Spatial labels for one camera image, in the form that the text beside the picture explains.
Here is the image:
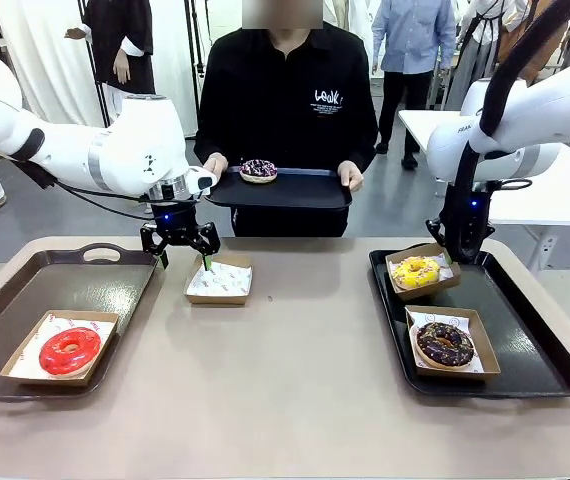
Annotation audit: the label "man in blue shirt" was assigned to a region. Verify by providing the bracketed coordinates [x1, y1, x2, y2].
[370, 0, 459, 170]

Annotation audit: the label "person's left hand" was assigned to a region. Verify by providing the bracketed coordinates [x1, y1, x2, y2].
[337, 160, 365, 193]

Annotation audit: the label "person in black shirt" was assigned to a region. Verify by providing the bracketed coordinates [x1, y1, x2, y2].
[193, 0, 379, 239]

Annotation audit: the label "person's right forearm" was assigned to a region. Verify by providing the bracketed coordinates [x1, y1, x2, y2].
[193, 99, 231, 161]

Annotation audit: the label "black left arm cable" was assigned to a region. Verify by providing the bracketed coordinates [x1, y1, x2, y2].
[7, 154, 156, 219]

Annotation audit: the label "white printed paper liner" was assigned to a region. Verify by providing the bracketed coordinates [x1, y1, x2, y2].
[186, 259, 254, 297]
[387, 252, 455, 294]
[8, 312, 117, 380]
[407, 309, 486, 375]

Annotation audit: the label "yellow glazed donut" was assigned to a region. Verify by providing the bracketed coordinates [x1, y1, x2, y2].
[390, 254, 442, 292]

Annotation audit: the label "red glazed donut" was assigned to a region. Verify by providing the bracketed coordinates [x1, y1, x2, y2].
[39, 326, 102, 377]

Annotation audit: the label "white hanging clothes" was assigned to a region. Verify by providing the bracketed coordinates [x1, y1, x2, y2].
[322, 0, 381, 71]

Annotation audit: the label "black handled serving tray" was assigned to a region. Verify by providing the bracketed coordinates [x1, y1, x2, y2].
[368, 243, 570, 401]

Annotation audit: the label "person's right hand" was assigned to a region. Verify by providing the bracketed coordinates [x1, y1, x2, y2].
[202, 152, 230, 184]

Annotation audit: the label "brown cardboard donut box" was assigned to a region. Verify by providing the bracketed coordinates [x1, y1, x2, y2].
[0, 309, 121, 387]
[183, 253, 255, 307]
[403, 304, 502, 382]
[384, 243, 462, 302]

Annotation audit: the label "person's left forearm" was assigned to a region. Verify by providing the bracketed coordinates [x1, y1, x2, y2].
[347, 99, 379, 169]

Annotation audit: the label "thick black cable sleeve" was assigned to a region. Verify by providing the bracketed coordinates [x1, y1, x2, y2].
[444, 0, 570, 236]

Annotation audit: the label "chocolate sprinkle donut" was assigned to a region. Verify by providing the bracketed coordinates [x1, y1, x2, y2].
[415, 322, 476, 371]

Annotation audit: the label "white hanging fabric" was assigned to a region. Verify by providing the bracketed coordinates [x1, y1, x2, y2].
[0, 0, 201, 139]

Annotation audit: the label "black tripod stand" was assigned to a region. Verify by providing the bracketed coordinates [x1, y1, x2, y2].
[183, 0, 207, 139]

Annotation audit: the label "brown hanging garment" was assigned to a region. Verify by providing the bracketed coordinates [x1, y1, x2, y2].
[494, 0, 570, 86]

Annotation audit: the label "dark purple sprinkle donut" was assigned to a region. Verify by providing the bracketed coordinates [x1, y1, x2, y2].
[239, 158, 279, 185]

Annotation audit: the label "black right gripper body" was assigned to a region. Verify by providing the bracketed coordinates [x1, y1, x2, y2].
[467, 182, 501, 230]

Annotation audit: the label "brown handled serving tray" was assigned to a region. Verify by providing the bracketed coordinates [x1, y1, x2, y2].
[0, 243, 162, 404]

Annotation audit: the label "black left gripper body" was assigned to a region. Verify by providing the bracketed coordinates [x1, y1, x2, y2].
[152, 198, 199, 245]

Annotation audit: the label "mannequin with grey skirt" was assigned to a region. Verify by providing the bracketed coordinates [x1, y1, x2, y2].
[447, 0, 506, 109]

